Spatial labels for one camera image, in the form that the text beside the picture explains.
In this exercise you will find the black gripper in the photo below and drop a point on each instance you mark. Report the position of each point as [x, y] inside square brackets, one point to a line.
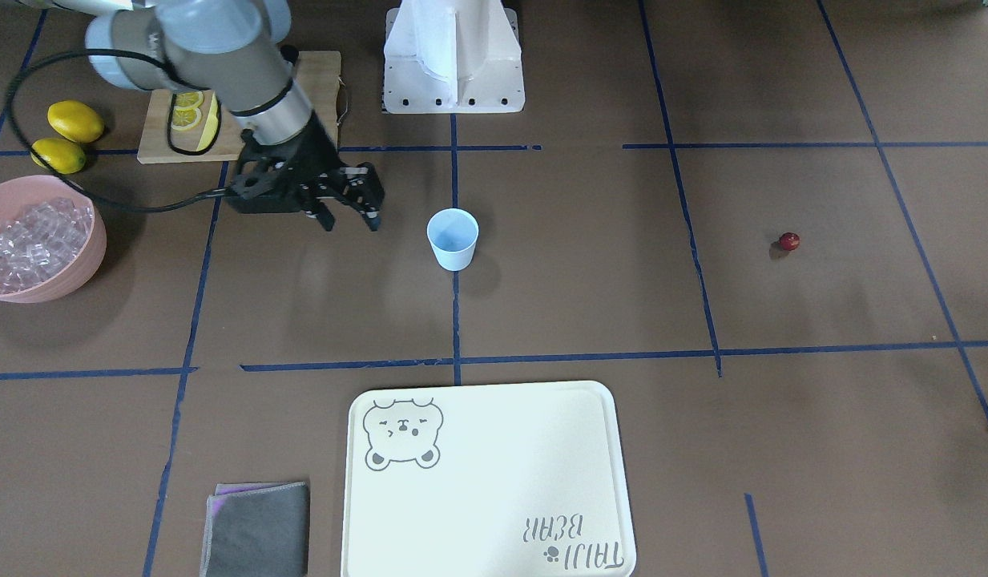
[316, 157]

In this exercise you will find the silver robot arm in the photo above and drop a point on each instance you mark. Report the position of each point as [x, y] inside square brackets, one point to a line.
[228, 47]

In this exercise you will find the light blue cup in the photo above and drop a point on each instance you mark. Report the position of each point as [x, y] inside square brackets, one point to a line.
[453, 234]

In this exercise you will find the pink bowl of ice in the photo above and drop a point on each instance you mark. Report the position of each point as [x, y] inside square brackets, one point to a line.
[52, 239]

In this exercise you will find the yellow plastic knife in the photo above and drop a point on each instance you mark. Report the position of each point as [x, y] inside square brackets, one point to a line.
[211, 126]

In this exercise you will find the lemon slices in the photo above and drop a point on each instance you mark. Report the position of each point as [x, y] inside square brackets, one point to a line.
[185, 110]

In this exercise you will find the yellow lemon far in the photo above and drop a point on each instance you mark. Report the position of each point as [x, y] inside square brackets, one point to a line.
[76, 121]

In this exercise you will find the yellow lemon near board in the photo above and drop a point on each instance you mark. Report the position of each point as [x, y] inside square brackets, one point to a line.
[65, 157]

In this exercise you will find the cream bear tray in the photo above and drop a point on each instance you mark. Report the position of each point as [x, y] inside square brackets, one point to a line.
[522, 479]

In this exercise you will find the grey folded cloth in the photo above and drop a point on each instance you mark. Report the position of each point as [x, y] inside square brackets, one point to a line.
[256, 529]

